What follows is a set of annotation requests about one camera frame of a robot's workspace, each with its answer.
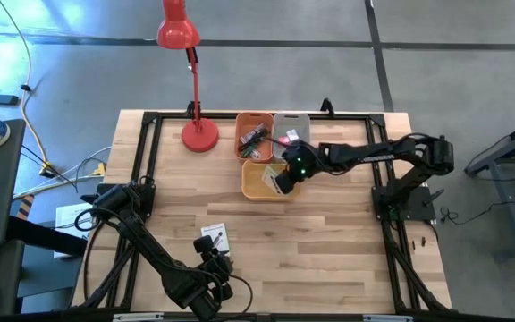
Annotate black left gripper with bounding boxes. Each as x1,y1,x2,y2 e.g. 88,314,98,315
193,235,235,301

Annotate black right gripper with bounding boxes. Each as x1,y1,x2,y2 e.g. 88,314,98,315
274,140,324,196

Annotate white printed booklet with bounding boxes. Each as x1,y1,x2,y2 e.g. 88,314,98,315
199,222,232,257
260,165,285,194

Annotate grey plastic bin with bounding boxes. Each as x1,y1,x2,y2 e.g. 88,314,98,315
273,112,312,161

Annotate yellow plastic bin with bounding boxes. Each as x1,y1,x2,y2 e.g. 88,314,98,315
241,159,302,201

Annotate orange plastic bin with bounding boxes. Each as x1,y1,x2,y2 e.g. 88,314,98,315
233,111,275,163

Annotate red desk lamp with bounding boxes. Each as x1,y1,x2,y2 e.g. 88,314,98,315
156,0,221,154

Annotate white paper sheet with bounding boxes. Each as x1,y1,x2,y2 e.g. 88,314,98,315
54,203,94,259

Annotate black metal table frame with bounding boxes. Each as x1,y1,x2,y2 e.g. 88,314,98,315
72,110,453,314

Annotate silver rail bracket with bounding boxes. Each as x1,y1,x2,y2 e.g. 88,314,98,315
112,312,165,322
362,314,414,322

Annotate black front rail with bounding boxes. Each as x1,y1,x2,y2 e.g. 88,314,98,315
0,308,515,322

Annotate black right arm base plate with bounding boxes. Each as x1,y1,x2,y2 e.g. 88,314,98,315
371,185,437,223

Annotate thin black floor cable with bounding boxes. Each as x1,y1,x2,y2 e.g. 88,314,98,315
438,196,515,226

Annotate grey floor cable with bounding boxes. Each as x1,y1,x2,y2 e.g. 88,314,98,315
11,146,112,200

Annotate yellow floor cable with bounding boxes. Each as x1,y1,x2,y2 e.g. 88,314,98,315
0,0,51,169

